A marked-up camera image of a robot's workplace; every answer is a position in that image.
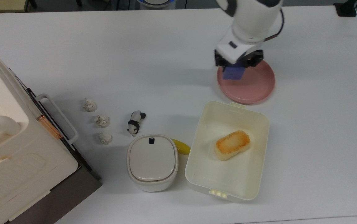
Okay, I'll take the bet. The crumpled white paper ball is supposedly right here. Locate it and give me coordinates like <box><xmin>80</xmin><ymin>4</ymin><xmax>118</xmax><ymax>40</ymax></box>
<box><xmin>94</xmin><ymin>114</ymin><xmax>110</xmax><ymax>128</ymax></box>
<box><xmin>83</xmin><ymin>98</ymin><xmax>98</xmax><ymax>112</ymax></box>
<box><xmin>99</xmin><ymin>132</ymin><xmax>113</xmax><ymax>145</ymax></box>

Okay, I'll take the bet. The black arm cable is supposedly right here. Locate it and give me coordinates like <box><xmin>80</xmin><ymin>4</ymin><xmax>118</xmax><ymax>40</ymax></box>
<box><xmin>263</xmin><ymin>9</ymin><xmax>285</xmax><ymax>41</ymax></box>

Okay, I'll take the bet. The pink plate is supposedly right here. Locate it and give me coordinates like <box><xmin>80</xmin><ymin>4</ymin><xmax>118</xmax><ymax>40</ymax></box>
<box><xmin>217</xmin><ymin>59</ymin><xmax>276</xmax><ymax>105</ymax></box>

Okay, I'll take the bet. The black table clamp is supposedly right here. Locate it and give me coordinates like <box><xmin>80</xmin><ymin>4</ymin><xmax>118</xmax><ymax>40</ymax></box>
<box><xmin>334</xmin><ymin>0</ymin><xmax>357</xmax><ymax>17</ymax></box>

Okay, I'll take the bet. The robot base ring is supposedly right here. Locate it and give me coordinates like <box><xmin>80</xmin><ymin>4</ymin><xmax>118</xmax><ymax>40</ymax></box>
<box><xmin>136</xmin><ymin>0</ymin><xmax>176</xmax><ymax>9</ymax></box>

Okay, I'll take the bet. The purple cube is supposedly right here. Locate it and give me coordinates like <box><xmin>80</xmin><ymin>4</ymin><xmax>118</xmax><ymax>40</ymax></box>
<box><xmin>222</xmin><ymin>63</ymin><xmax>245</xmax><ymax>80</ymax></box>

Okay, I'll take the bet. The toasted bread piece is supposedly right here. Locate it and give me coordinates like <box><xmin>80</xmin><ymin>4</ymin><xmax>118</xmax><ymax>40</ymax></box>
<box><xmin>214</xmin><ymin>130</ymin><xmax>251</xmax><ymax>161</ymax></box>

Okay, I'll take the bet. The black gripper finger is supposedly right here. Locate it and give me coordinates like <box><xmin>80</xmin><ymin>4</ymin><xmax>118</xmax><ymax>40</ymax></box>
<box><xmin>215</xmin><ymin>51</ymin><xmax>229</xmax><ymax>68</ymax></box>
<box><xmin>244</xmin><ymin>50</ymin><xmax>264</xmax><ymax>68</ymax></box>

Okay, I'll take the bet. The panda toy figure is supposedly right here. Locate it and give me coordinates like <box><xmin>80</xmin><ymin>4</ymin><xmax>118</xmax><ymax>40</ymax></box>
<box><xmin>127</xmin><ymin>110</ymin><xmax>146</xmax><ymax>137</ymax></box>

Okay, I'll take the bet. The yellow toy banana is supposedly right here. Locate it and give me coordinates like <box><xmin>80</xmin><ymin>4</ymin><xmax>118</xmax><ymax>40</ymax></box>
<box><xmin>171</xmin><ymin>138</ymin><xmax>191</xmax><ymax>155</ymax></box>

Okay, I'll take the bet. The small white lidded bin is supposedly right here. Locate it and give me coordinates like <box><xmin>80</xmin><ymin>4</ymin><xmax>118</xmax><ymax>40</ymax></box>
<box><xmin>127</xmin><ymin>134</ymin><xmax>179</xmax><ymax>192</ymax></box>

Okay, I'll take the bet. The cream plastic storage box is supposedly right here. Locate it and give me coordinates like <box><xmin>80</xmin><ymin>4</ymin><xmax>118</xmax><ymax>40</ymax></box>
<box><xmin>185</xmin><ymin>100</ymin><xmax>270</xmax><ymax>202</ymax></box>

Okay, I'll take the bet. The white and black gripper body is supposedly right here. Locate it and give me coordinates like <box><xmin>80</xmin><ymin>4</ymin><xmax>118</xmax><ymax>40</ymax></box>
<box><xmin>215</xmin><ymin>26</ymin><xmax>264</xmax><ymax>66</ymax></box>

